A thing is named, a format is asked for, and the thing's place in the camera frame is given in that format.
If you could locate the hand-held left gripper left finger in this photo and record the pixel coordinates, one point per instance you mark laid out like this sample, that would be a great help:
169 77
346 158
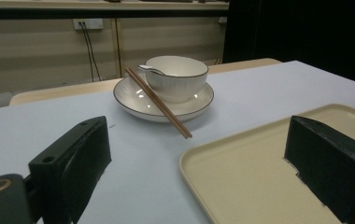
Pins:
73 161

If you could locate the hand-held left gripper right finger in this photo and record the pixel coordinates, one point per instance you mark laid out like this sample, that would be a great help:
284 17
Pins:
328 168

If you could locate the beige plastic tray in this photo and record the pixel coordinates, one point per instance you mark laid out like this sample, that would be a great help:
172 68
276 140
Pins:
253 174

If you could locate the white ribbed plate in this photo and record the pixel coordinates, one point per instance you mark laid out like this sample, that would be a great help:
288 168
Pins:
135 101

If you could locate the brown wooden chopstick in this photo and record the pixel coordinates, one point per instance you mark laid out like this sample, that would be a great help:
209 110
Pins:
163 107
153 101

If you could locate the white ceramic spoon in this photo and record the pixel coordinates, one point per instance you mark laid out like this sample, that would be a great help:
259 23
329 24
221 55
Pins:
149 69

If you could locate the white ribbed bowl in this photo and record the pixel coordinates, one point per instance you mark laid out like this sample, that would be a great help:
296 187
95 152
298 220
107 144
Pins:
178 81

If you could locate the white wall socket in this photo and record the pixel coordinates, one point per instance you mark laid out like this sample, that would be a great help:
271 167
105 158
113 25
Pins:
88 23

